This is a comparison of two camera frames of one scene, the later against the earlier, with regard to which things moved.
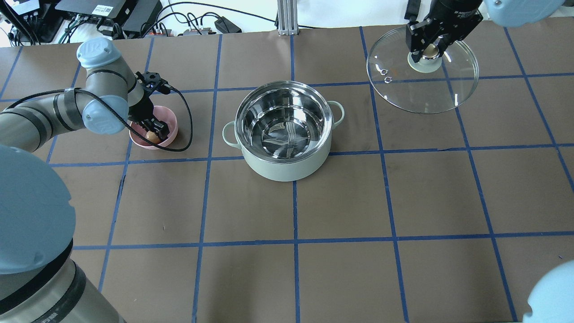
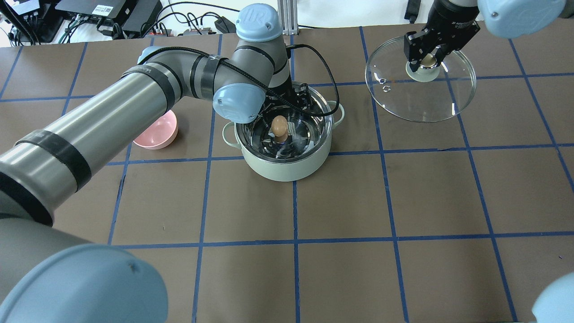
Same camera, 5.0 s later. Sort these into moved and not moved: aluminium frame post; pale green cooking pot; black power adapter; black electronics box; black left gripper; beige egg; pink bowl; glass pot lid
Moved: black left gripper; glass pot lid; beige egg
Not moved: black power adapter; black electronics box; pink bowl; aluminium frame post; pale green cooking pot
